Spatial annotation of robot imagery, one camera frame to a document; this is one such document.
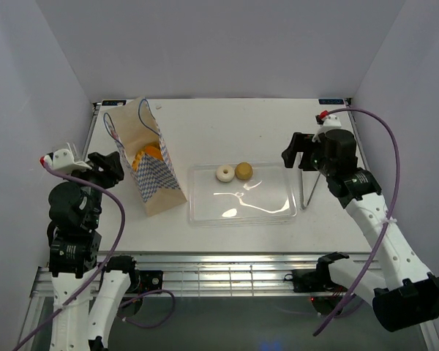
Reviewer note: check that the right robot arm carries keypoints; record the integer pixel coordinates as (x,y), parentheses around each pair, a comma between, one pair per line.
(407,292)

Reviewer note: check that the metal serving tongs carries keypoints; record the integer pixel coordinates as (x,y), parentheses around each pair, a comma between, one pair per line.
(307,187)

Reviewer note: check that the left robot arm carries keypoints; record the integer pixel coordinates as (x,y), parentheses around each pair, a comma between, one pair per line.
(86,293)

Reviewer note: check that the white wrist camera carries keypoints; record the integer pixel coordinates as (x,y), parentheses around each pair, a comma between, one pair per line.
(65,159)
(326,122)

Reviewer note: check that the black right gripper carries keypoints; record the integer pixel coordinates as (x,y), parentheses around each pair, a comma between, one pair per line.
(299,142)

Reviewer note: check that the paper bread bag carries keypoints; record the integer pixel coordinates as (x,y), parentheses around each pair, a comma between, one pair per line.
(131,127)

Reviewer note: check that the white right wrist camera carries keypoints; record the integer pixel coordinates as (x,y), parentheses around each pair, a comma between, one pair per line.
(326,122)

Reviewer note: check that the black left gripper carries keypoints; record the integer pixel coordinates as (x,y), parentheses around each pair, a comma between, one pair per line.
(112,172)

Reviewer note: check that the black label sticker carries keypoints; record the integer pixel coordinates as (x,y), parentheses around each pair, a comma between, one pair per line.
(114,102)
(331,101)

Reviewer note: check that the right black label sticker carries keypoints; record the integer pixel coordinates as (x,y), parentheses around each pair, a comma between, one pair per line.
(331,101)

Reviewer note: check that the left black label sticker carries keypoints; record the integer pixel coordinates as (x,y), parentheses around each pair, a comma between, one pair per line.
(114,102)

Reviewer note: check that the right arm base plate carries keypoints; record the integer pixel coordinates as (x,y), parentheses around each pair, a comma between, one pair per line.
(310,281)

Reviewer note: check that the small white donut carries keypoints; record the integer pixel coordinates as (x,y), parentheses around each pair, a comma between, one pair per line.
(225,173)

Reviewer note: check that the clear plastic tray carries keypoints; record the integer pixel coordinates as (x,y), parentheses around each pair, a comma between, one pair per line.
(266,198)

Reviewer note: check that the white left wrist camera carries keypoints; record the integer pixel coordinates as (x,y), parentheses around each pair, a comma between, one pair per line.
(65,159)

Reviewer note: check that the aluminium frame rail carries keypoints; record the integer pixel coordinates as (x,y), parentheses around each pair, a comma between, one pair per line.
(238,260)

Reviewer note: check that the round tan bun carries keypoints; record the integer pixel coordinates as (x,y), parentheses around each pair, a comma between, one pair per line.
(244,171)

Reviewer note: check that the orange oval bread roll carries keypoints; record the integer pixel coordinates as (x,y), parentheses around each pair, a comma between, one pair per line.
(151,149)

